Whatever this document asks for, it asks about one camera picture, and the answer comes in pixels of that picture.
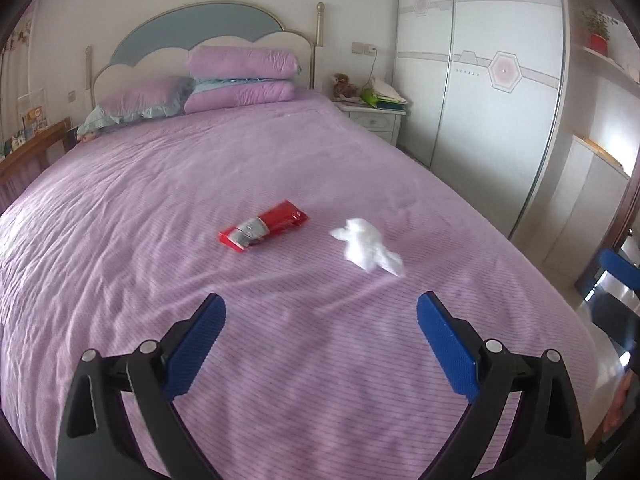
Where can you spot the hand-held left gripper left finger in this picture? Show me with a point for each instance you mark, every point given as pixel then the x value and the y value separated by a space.
pixel 195 345

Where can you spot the wall socket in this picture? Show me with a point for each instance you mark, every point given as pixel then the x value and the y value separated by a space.
pixel 364 48

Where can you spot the brown plush toy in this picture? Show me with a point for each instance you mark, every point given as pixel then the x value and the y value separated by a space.
pixel 344 86

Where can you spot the clear display case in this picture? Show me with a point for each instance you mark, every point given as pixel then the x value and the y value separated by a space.
pixel 34 112

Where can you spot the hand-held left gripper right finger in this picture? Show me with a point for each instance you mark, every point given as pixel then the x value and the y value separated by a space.
pixel 447 342

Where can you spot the white nightstand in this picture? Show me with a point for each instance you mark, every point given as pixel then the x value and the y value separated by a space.
pixel 375 120

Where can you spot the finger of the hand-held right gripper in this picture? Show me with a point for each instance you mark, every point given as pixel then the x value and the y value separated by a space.
pixel 620 265

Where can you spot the white papers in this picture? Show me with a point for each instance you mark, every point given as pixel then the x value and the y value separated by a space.
pixel 390 92

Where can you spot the white tissue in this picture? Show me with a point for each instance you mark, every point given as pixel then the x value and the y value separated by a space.
pixel 362 245

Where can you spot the potted plant red pot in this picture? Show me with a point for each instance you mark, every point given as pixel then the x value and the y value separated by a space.
pixel 599 35

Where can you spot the small pink plush toy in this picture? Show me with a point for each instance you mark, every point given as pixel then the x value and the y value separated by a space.
pixel 87 135

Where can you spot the lower purple pillow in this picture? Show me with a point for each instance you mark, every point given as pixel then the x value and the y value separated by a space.
pixel 240 97

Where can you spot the top purple pillow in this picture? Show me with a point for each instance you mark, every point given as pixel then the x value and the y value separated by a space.
pixel 240 62

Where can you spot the white open shelf cabinet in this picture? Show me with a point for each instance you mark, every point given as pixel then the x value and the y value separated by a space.
pixel 590 175

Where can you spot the white sliding door wardrobe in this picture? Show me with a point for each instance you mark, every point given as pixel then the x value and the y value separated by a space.
pixel 475 135

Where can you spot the bed with purple bedspread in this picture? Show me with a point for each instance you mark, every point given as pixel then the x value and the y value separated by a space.
pixel 300 160

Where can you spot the green bag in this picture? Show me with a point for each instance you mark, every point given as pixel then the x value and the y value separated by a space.
pixel 369 96

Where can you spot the purple pillow blue ruffle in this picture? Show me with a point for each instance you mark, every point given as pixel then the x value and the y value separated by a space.
pixel 145 95

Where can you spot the red snack packet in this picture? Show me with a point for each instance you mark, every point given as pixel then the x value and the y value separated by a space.
pixel 275 217

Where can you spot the wooden desk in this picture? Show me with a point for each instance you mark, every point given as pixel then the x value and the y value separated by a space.
pixel 30 152

